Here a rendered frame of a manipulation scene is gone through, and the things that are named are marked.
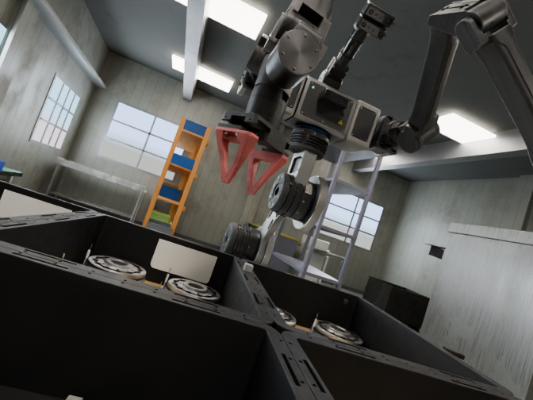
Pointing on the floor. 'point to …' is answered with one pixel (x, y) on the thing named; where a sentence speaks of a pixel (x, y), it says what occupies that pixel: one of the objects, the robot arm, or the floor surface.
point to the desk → (286, 244)
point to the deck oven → (486, 303)
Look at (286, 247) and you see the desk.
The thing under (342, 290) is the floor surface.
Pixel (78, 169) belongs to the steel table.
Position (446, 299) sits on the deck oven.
